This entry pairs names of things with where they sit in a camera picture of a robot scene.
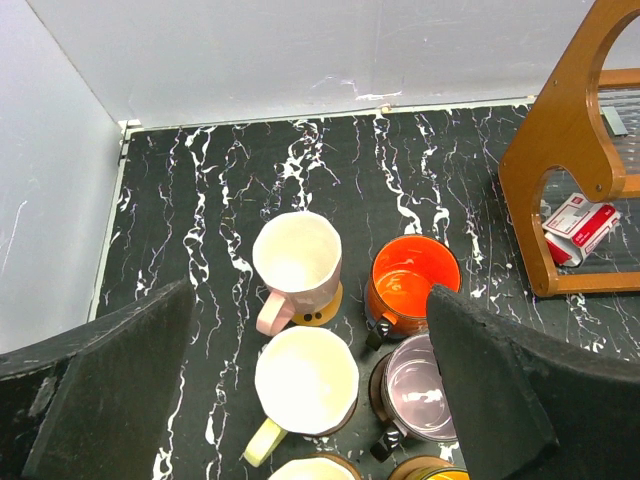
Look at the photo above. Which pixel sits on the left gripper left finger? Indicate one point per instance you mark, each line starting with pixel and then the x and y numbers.
pixel 91 403

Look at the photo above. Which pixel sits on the dark wooden coaster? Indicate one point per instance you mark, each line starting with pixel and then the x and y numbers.
pixel 345 425
pixel 374 389

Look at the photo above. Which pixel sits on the pale green mug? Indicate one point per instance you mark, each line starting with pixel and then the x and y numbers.
pixel 307 382

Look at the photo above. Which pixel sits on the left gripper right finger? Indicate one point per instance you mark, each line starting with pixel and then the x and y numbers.
pixel 528 406

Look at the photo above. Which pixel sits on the red and white can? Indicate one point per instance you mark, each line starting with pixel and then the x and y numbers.
pixel 576 228

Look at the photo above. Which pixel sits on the purple mug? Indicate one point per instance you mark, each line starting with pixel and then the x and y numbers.
pixel 414 398

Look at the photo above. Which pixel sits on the black and white mug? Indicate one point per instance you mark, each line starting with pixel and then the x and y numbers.
pixel 315 468

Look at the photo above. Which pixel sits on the orange round paper coaster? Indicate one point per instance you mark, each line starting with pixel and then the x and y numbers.
pixel 323 316

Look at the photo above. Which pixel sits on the yellow mug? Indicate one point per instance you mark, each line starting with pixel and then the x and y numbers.
pixel 445 474

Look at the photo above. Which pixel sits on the light wooden coaster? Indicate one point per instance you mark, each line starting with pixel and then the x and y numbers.
pixel 345 460
pixel 420 467

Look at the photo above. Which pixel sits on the wooden shelf rack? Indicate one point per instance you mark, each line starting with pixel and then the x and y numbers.
pixel 564 130

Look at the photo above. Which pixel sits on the small grey metal clip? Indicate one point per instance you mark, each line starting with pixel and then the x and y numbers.
pixel 613 122

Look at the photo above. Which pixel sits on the orange mug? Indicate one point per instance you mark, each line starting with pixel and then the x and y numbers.
pixel 401 277

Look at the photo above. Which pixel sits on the pink mug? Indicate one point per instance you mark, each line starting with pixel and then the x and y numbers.
pixel 298 255

